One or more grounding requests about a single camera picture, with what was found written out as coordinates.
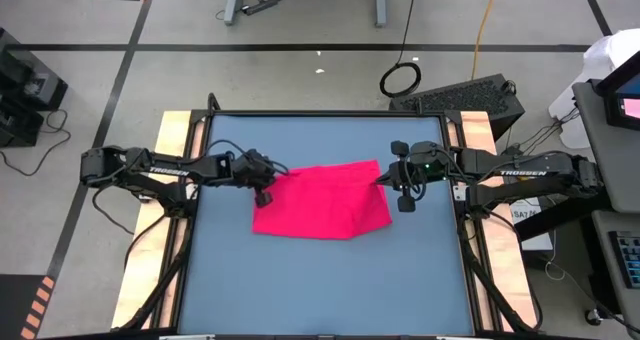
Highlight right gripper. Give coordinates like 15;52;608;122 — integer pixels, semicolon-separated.
375;140;454;191

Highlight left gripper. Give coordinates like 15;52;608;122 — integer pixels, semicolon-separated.
230;148;284;192

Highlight red towel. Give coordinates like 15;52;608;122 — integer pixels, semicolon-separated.
251;158;394;241

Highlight wooden table board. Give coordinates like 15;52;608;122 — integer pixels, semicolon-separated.
110;110;206;331
447;110;541;331

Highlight black computer tower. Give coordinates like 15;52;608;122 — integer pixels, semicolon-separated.
388;73;526;142

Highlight white paper sheet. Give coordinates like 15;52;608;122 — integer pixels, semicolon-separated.
509;197;555;252

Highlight black power strip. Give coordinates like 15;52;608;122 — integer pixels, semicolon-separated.
241;0;279;16

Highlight black desk base beam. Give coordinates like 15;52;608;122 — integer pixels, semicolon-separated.
514;189;614;241

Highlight grey desk leg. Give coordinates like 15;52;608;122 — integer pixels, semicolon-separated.
223;0;245;26
374;0;390;29

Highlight black monitor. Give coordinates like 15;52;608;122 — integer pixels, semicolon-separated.
594;49;640;131

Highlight white cloth bag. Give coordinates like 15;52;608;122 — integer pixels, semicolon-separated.
548;28;640;150

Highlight black keypad blue keys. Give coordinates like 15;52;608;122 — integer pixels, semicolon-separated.
608;229;640;290

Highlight black equipment box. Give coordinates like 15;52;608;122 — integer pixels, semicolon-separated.
0;27;69;149

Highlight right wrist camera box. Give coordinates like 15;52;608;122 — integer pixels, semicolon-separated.
396;193;417;214

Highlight black table frame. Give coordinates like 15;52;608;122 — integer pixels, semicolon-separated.
112;92;544;340

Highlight black hanging cable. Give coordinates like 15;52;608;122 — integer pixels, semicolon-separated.
378;0;423;99

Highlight black cable bundle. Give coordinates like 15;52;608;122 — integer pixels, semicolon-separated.
519;107;582;154

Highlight yellow hanging cable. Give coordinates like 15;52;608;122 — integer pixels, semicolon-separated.
471;0;503;80

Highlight black floor cable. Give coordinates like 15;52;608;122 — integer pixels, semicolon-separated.
0;108;72;177

